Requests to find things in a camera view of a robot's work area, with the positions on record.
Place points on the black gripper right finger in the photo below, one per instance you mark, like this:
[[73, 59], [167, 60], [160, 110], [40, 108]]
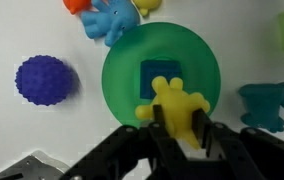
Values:
[[248, 153]]

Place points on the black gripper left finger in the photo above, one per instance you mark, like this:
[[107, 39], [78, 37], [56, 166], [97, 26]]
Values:
[[128, 153]]

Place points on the yellow star-shaped rubber toy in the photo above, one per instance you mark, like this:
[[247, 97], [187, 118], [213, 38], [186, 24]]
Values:
[[175, 103]]

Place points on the teal rubber animal toy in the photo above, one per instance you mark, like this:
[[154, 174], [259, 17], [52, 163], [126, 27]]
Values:
[[265, 105]]

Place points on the blue block with square print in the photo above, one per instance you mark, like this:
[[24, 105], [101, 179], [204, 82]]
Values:
[[148, 75]]

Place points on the light blue elephant toy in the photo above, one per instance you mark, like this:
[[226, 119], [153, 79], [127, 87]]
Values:
[[112, 20]]

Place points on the yellow bear toy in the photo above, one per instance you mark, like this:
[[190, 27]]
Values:
[[147, 4]]

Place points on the orange rubber animal toy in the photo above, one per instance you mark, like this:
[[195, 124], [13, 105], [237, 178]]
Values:
[[77, 4]]

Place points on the green round plate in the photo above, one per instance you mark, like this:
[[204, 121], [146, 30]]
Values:
[[122, 76]]

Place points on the purple spiky ball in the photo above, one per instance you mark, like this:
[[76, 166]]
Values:
[[43, 80]]

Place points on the grey metal bracket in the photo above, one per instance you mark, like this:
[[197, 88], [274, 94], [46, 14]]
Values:
[[35, 166]]

